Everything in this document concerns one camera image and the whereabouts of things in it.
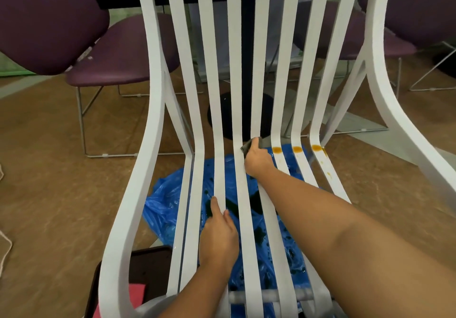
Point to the person's right hand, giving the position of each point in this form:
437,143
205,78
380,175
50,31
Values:
258,161

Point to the person's left hand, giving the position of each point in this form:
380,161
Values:
219,239

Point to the grey cleaning cloth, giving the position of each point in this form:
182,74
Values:
263,142

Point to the white slatted chair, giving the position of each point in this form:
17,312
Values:
149,132

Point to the person's right forearm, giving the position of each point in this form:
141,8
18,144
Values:
356,243

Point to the person's left forearm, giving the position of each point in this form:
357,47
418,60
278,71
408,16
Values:
196,296

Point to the purple lounge chair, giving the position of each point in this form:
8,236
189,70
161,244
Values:
46,18
417,11

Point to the black round table base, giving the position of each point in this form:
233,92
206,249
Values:
213,114
447,63

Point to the blue plastic sheet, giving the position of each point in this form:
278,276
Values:
160,203

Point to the dark brown tray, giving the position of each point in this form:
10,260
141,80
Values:
149,260

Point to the pink cloth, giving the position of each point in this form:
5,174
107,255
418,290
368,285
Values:
135,294

